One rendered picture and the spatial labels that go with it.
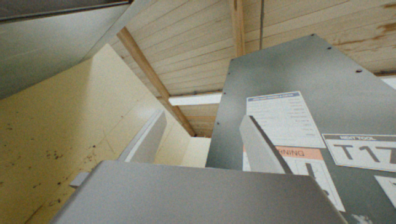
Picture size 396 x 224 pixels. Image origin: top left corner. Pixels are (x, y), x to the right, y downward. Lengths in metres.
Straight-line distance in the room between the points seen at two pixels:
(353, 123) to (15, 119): 1.29
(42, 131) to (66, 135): 0.09
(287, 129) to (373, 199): 0.16
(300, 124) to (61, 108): 1.17
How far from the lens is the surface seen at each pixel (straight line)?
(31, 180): 1.07
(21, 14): 0.40
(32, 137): 1.04
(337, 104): 0.46
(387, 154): 0.39
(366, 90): 0.51
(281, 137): 0.36
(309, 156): 0.35
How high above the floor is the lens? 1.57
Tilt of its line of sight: 37 degrees up
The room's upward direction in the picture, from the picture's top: 22 degrees clockwise
